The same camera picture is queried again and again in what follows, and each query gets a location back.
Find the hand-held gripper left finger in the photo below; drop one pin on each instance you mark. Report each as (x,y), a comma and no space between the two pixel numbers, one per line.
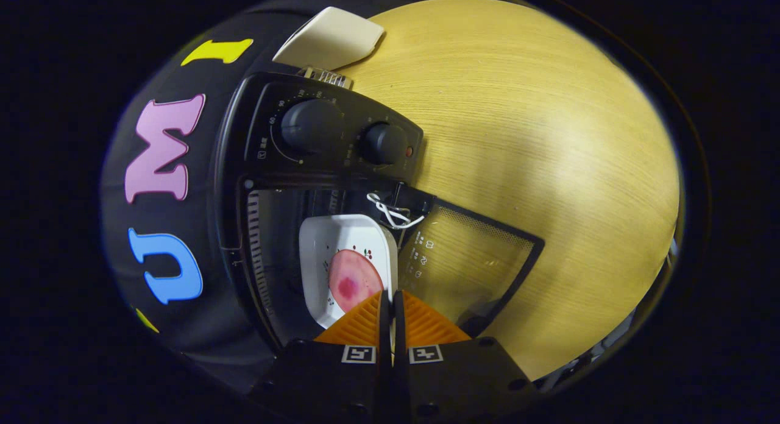
(329,381)

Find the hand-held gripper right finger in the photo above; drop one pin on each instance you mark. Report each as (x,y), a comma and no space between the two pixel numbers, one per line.
(463,381)

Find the pink round food slice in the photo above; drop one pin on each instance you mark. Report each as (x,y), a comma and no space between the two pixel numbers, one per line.
(353,281)

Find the white square plate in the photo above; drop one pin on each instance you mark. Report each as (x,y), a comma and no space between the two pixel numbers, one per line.
(329,235)

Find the black toaster oven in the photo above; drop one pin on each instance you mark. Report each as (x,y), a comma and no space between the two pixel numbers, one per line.
(256,125)

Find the white bread toaster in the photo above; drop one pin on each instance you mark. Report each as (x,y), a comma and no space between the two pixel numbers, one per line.
(329,40)

